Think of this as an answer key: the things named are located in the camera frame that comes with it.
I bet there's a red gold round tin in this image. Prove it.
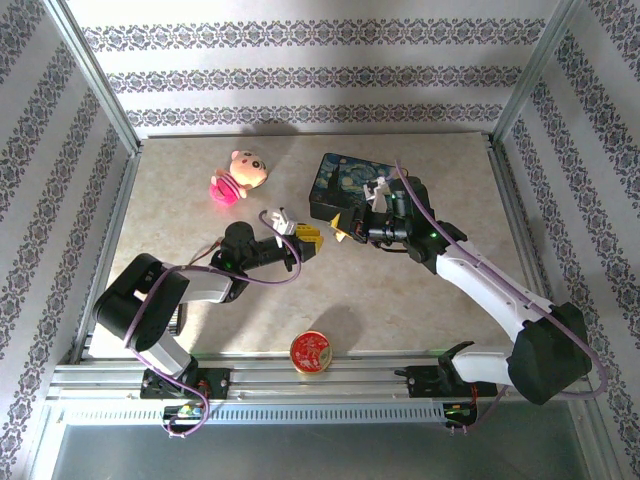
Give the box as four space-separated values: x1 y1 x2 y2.
289 329 334 375

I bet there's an aluminium frame rail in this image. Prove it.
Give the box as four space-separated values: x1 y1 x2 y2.
48 355 597 402

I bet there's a pink plush doll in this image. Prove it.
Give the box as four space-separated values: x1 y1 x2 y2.
208 148 272 209

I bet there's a starry night tin box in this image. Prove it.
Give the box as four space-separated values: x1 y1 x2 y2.
308 152 409 236

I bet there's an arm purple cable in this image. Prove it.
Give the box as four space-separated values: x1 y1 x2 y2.
122 209 304 441
393 159 609 437

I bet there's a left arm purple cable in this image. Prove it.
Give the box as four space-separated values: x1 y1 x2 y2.
122 209 304 441

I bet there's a black box with coloured items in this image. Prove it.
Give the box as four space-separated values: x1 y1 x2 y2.
171 301 189 337

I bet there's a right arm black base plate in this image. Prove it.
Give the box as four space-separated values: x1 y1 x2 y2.
394 363 501 400

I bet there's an aluminium frame post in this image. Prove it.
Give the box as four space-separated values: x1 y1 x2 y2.
490 0 584 147
42 0 144 157

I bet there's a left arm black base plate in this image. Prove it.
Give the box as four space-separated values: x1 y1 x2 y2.
140 367 232 401

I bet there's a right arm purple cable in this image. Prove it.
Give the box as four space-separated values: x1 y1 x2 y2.
393 159 609 437

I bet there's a slotted grey cable duct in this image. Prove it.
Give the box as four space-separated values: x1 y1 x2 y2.
58 402 451 427

